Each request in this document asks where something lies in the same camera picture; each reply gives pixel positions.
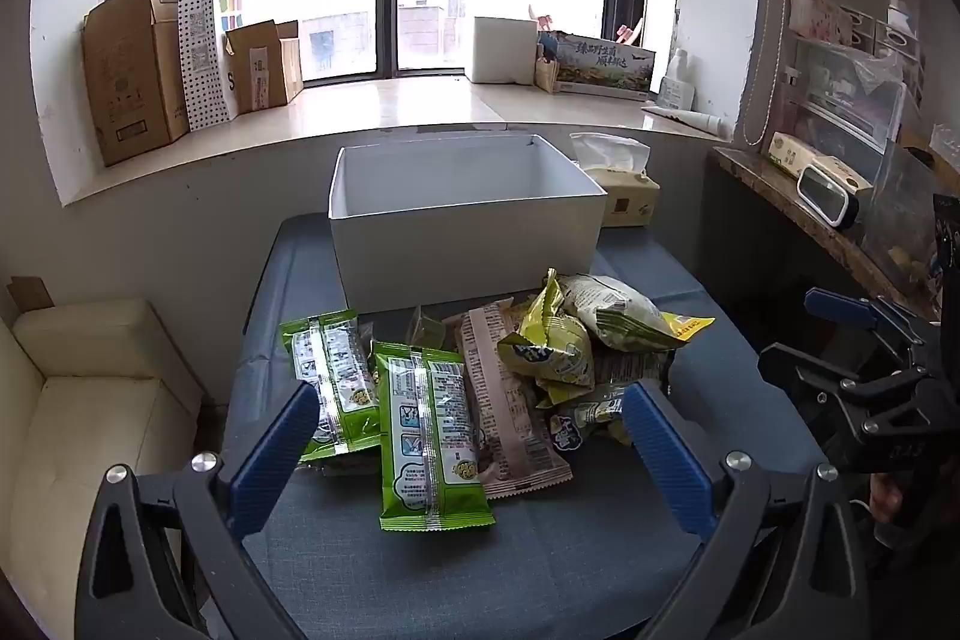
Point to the clear plastic container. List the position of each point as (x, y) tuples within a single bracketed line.
[(900, 212)]

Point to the green snack packet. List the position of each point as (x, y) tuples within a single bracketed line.
[(427, 437), (330, 362)]

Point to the clear plastic drawer organizer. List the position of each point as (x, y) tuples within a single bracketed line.
[(840, 93)]

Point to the landscape printed carton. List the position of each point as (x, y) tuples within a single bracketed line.
[(600, 70)]

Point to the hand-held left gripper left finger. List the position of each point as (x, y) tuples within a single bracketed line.
[(274, 452)]

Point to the white foam box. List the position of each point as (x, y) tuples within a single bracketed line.
[(502, 51)]

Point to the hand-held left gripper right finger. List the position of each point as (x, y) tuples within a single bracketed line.
[(667, 460)]

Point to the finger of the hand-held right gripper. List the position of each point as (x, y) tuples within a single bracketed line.
[(840, 308), (810, 377)]

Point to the white tube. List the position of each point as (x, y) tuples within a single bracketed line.
[(690, 119)]

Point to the brown stone side counter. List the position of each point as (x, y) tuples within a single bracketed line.
[(780, 209)]

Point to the pink paper card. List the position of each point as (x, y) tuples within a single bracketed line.
[(821, 14)]

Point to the long pink snack packet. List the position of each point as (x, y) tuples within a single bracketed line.
[(499, 400)]

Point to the tan tissue box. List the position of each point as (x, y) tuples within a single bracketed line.
[(630, 201)]

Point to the cardboard scrap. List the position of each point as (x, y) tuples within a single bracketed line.
[(30, 293)]

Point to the yellow-green snack bag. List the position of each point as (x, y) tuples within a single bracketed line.
[(551, 347)]

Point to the white digital clock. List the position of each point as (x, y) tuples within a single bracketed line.
[(825, 194)]

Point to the small green and white box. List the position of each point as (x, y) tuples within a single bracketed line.
[(787, 153)]

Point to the white plastic bottle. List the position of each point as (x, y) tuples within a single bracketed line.
[(677, 89)]

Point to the cream leather sofa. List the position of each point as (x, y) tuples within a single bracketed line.
[(82, 430)]

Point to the large brown cardboard box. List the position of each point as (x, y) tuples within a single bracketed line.
[(127, 78)]

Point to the polka dot paper bag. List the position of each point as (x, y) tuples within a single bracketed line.
[(199, 63)]

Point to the small brown cardboard box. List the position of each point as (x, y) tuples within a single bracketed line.
[(259, 70)]

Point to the white and green snack bag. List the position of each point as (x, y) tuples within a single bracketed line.
[(615, 310)]

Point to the clear yellowish snack packet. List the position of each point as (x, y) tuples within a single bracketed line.
[(424, 329)]

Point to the corn snack bag purple print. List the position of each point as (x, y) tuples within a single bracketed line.
[(592, 415)]

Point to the small brown holder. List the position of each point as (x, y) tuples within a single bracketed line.
[(546, 70)]

